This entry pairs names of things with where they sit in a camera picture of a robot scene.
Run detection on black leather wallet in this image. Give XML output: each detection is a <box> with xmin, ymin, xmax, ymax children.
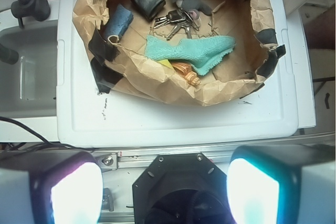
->
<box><xmin>131</xmin><ymin>0</ymin><xmax>166</xmax><ymax>21</ymax></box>

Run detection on black cable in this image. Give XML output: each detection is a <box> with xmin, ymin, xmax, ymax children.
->
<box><xmin>0</xmin><ymin>116</ymin><xmax>91</xmax><ymax>152</ymax></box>

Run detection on white plastic bin lid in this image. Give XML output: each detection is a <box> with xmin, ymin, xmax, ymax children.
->
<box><xmin>56</xmin><ymin>0</ymin><xmax>299</xmax><ymax>148</ymax></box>

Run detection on gray faucet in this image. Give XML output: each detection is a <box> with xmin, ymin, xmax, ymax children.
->
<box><xmin>10</xmin><ymin>0</ymin><xmax>51</xmax><ymax>29</ymax></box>

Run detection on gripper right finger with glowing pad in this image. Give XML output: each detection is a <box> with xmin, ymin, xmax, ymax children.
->
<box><xmin>227</xmin><ymin>144</ymin><xmax>335</xmax><ymax>223</ymax></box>

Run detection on yellow sponge piece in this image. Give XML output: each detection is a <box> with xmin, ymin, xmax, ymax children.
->
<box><xmin>159</xmin><ymin>59</ymin><xmax>173</xmax><ymax>69</ymax></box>

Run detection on black octagonal mount plate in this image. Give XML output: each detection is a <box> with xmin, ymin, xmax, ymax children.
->
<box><xmin>132</xmin><ymin>153</ymin><xmax>235</xmax><ymax>223</ymax></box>

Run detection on brown paper bag basket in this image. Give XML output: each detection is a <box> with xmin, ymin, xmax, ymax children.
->
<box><xmin>72</xmin><ymin>0</ymin><xmax>286</xmax><ymax>106</ymax></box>

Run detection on aluminium frame rail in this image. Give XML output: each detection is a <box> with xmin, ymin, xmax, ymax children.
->
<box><xmin>92</xmin><ymin>144</ymin><xmax>238</xmax><ymax>170</ymax></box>

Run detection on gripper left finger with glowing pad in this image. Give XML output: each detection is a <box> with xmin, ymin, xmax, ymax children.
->
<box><xmin>1</xmin><ymin>150</ymin><xmax>103</xmax><ymax>223</ymax></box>

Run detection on teal knitted cloth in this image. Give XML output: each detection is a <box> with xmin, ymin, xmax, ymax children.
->
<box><xmin>145</xmin><ymin>35</ymin><xmax>236</xmax><ymax>76</ymax></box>

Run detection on bunch of metal keys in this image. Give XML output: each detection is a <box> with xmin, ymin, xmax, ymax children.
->
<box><xmin>153</xmin><ymin>8</ymin><xmax>201</xmax><ymax>40</ymax></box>

